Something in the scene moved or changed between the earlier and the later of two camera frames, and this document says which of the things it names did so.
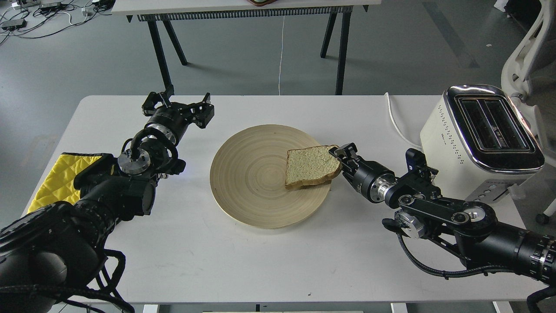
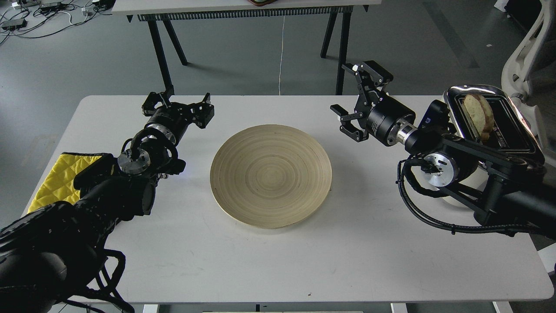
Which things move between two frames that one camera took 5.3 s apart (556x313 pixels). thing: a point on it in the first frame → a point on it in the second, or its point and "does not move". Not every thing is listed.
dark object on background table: x=259 y=3 does not move
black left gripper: x=175 y=116 does not move
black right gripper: x=364 y=173 → x=385 y=112
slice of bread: x=311 y=166 → x=481 y=113
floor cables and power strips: x=33 y=18 does not move
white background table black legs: x=165 y=11 does not move
